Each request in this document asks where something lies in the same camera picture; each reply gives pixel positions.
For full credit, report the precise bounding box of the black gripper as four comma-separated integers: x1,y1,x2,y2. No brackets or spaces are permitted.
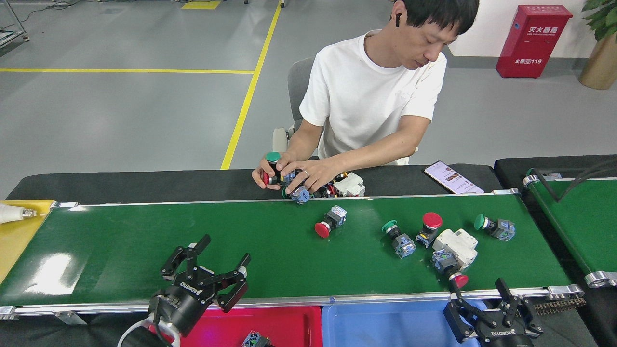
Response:
148,235,251,337
443,277,544,347

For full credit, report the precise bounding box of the green button switch black collar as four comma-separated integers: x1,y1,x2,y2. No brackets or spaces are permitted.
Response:
381,220,417,259

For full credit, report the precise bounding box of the green mushroom push button switch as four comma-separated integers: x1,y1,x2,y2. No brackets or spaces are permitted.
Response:
265,151,282,186

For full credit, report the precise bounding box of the long green conveyor belt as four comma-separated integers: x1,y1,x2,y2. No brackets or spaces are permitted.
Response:
0,189,585,321

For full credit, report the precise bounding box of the red plastic tray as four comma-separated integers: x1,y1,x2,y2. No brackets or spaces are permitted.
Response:
178,306,323,347

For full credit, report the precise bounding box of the blue plastic tray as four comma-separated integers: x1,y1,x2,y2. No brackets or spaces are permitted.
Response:
322,299,487,347

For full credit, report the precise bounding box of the short green conveyor belt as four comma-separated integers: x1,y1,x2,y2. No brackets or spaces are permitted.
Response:
523,168,617,289

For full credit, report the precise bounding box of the yellow plastic tray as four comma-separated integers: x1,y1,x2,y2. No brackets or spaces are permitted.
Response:
0,200,56,285

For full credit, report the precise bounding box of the person's right hand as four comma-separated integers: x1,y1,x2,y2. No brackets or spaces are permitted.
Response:
251,151,295,191

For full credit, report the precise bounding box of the person's left hand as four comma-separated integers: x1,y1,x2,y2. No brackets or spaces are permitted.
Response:
281,157,345,195

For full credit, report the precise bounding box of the smartphone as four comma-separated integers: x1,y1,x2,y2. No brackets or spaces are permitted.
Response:
423,160,485,195

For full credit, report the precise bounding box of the white light bulb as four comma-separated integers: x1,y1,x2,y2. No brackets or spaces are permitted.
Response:
0,203,38,225

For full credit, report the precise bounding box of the person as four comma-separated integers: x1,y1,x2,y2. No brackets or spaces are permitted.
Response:
299,0,480,165

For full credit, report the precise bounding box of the potted plant gold pot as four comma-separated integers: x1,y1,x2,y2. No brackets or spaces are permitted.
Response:
578,0,617,90

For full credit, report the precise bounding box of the red fire extinguisher box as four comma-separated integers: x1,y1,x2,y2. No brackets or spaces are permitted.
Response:
496,5,574,79

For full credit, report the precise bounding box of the metal cart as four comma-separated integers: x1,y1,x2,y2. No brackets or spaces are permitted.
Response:
0,0,29,48

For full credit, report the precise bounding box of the conveyor drive chain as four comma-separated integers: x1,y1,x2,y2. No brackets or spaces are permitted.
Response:
533,296,586,316

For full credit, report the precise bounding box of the black cable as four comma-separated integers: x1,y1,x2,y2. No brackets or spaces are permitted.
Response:
533,159,617,203

